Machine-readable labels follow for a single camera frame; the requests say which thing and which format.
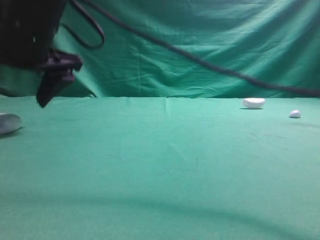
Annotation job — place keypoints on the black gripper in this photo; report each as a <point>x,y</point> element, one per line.
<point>27,30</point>

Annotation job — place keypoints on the white earphone case body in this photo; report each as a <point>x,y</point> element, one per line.
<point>9,123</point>

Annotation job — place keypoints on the white earphone case lid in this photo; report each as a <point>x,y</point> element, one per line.
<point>253,103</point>

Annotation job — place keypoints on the green table cloth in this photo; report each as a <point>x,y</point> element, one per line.
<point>160,169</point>

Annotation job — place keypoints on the green backdrop cloth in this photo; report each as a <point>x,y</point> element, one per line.
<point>274,41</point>

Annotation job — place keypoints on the white earbud far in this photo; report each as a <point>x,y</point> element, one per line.
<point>295,114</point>

